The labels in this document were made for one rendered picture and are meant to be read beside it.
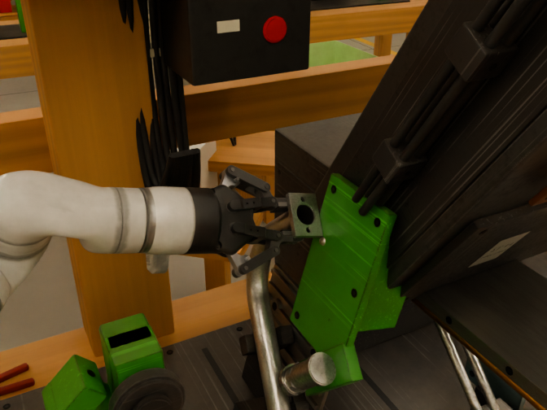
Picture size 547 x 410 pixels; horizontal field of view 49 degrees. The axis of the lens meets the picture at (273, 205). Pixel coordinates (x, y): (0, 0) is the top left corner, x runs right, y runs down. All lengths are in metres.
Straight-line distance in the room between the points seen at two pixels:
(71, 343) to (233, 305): 0.29
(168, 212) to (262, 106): 0.46
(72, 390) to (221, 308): 0.53
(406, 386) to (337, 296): 0.30
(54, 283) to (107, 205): 2.24
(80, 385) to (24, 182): 0.20
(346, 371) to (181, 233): 0.24
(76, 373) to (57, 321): 1.98
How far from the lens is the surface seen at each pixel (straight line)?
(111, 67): 0.85
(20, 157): 0.97
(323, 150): 0.87
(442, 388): 0.99
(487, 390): 0.82
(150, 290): 1.02
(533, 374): 0.70
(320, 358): 0.72
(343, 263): 0.70
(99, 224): 0.61
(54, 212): 0.59
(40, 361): 1.10
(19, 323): 2.68
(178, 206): 0.64
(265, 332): 0.81
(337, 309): 0.72
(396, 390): 0.97
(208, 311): 1.13
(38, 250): 0.63
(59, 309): 2.69
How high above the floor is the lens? 1.58
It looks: 29 degrees down
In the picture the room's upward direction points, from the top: straight up
